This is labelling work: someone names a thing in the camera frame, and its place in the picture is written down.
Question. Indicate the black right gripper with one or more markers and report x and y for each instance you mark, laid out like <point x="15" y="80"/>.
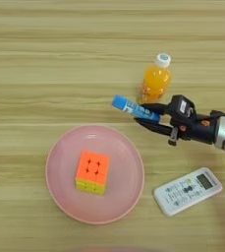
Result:
<point x="197" y="129"/>

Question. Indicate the pink round plate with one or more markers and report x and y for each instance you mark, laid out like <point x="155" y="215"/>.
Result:
<point x="123" y="183"/>

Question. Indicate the blue glue stick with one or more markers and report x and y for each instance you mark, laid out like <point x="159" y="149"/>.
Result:
<point x="127" y="105"/>

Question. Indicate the white remote control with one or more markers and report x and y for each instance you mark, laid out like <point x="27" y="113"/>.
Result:
<point x="186" y="192"/>

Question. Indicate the orange juice bottle white cap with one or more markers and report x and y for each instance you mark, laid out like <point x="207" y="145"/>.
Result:
<point x="156" y="78"/>

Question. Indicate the orange yellow puzzle cube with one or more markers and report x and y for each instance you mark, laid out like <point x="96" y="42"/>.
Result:
<point x="92" y="167"/>

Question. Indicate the small black box white label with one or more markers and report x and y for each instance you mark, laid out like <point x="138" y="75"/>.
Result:
<point x="182" y="106"/>

